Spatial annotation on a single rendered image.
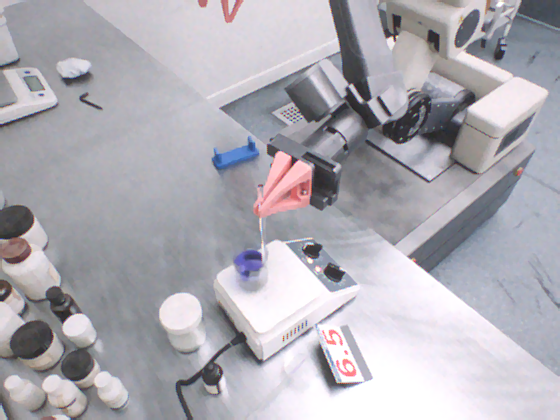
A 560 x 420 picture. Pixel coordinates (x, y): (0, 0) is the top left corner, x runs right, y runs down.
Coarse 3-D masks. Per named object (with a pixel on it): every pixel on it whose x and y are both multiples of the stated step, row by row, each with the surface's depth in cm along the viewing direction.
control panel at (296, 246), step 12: (300, 240) 75; (312, 240) 77; (300, 252) 72; (324, 252) 75; (312, 264) 70; (324, 264) 72; (336, 264) 73; (324, 276) 69; (348, 276) 72; (336, 288) 68
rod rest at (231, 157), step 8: (248, 136) 95; (248, 144) 97; (216, 152) 92; (232, 152) 95; (240, 152) 95; (248, 152) 95; (256, 152) 96; (216, 160) 94; (224, 160) 94; (232, 160) 94; (240, 160) 95
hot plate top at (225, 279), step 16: (272, 256) 68; (288, 256) 68; (224, 272) 66; (272, 272) 66; (288, 272) 66; (304, 272) 66; (224, 288) 64; (272, 288) 64; (288, 288) 64; (304, 288) 64; (320, 288) 64; (240, 304) 62; (256, 304) 62; (272, 304) 62; (288, 304) 62; (304, 304) 62; (256, 320) 61; (272, 320) 61
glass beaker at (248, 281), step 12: (240, 240) 61; (252, 240) 62; (240, 252) 63; (264, 264) 58; (240, 276) 60; (252, 276) 59; (264, 276) 61; (240, 288) 63; (252, 288) 62; (264, 288) 63
